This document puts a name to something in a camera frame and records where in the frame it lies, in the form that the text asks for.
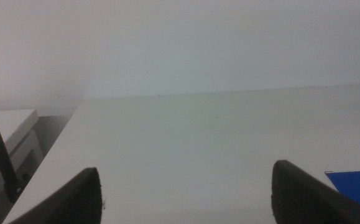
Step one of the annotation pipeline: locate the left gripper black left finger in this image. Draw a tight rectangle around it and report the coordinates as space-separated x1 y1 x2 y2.
7 167 103 224

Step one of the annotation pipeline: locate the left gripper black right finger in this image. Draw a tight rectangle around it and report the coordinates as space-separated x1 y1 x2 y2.
270 159 360 224

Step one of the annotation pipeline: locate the white side cabinet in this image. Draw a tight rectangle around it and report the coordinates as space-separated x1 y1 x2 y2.
0 108 45 218

